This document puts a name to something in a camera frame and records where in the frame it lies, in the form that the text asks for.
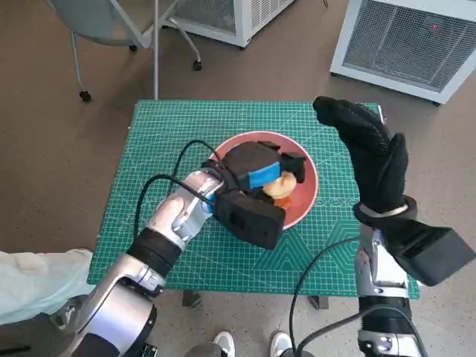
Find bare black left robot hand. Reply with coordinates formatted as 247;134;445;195
222;140;308;204

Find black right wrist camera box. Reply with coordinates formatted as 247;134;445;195
393;219;476;287

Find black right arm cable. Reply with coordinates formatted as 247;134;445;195
289;237;361;357

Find white shoe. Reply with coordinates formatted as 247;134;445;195
269;332;293;357
213;332;235;357

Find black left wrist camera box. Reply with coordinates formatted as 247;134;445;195
215;191;286;251

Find pink bowl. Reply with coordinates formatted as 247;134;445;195
208;130;319;231

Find white metal pole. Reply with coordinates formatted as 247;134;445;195
152;0;161;100

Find large white mesh cabinet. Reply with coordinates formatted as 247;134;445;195
329;0;476;106

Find grey wheeled chair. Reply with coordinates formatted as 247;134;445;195
46;0;204;102

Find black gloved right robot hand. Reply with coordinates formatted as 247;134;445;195
312;95;408;215

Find green cutting mat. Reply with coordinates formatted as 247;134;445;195
87;98;423;298

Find person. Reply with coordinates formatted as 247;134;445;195
0;248;96;328

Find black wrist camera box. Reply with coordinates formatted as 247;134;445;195
393;219;476;287
215;191;286;251

